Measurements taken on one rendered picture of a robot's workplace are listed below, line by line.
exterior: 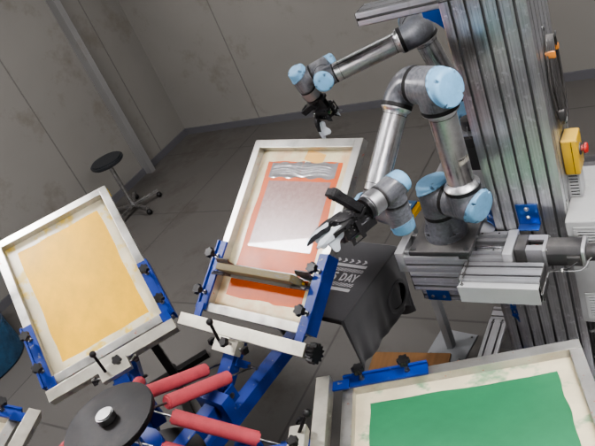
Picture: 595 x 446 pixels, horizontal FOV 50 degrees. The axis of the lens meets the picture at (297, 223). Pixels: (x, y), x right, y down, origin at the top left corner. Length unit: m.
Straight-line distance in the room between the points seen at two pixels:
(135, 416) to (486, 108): 1.47
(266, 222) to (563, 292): 1.19
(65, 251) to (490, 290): 1.90
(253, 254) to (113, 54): 5.21
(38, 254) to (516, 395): 2.15
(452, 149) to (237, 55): 5.32
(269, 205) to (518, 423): 1.29
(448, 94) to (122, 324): 1.70
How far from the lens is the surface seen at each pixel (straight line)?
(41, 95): 6.91
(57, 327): 2.98
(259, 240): 2.64
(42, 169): 6.79
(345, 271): 2.83
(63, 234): 3.17
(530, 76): 2.07
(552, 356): 2.21
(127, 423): 2.12
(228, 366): 2.44
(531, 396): 2.13
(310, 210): 2.53
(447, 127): 1.95
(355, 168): 2.44
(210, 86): 7.56
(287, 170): 2.69
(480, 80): 2.10
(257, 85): 7.19
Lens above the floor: 2.60
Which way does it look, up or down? 30 degrees down
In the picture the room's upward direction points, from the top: 24 degrees counter-clockwise
